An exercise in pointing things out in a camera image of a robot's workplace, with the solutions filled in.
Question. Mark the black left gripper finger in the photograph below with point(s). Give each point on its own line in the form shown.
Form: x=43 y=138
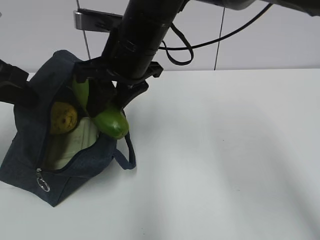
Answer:
x=14 y=87

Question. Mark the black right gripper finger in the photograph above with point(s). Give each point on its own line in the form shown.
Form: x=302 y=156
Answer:
x=126 y=93
x=101 y=93

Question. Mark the green cucumber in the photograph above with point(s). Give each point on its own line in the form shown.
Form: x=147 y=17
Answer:
x=111 y=121

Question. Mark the green lid glass container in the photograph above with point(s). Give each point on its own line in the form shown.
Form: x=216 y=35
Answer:
x=63 y=147

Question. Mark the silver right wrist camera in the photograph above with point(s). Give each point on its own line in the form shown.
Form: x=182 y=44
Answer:
x=95 y=21

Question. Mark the yellow wrinkled pear toy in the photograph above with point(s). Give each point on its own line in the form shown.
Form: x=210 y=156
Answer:
x=63 y=118

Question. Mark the dark blue lunch bag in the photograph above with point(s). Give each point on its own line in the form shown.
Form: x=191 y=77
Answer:
x=22 y=164

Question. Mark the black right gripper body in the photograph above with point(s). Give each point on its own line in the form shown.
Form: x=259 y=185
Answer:
x=117 y=63

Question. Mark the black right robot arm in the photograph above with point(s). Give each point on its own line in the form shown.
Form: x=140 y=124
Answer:
x=145 y=24

